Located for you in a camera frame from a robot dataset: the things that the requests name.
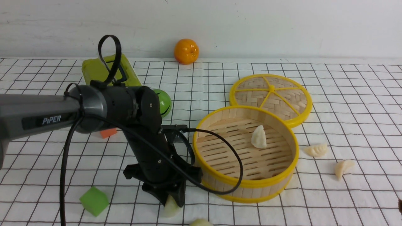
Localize green watermelon ball toy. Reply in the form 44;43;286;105
153;89;172;118

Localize orange foam cube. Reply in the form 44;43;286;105
100;128;117;139

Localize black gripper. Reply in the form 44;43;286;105
124;126;203;207

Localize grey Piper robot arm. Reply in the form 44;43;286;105
0;84;202;207

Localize bamboo steamer tray yellow rim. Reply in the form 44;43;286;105
193;106;300;203

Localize green lid white box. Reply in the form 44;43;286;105
82;54;142;86

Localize woven bamboo steamer lid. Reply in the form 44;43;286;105
229;73;313;128

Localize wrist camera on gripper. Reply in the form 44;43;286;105
162;124;192;143

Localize white dumpling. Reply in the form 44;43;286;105
303;143;328;158
251;125;267;149
334;160;356;181

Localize black strap loop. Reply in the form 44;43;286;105
98;35;122;85

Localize greenish dumpling bottom edge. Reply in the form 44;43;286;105
189;218;214;226

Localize orange fruit toy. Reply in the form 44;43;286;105
174;39;199;65

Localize green foam cube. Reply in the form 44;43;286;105
79;186;109;217

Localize black cable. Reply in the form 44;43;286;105
59;113;243;226

